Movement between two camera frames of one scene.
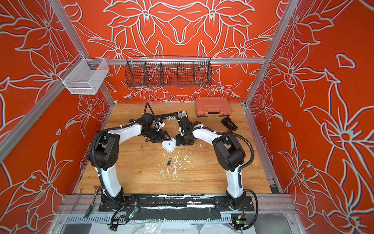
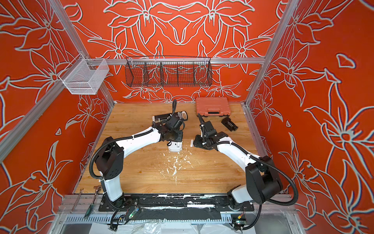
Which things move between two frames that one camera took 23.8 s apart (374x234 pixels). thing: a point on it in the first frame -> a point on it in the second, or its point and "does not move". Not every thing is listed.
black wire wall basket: x=168 y=71 does not move
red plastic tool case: x=212 y=107 does not move
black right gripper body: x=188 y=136 -> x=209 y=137
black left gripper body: x=155 y=135 -> x=177 y=136
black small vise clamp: x=229 y=124 does not move
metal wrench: x=74 y=207 does not move
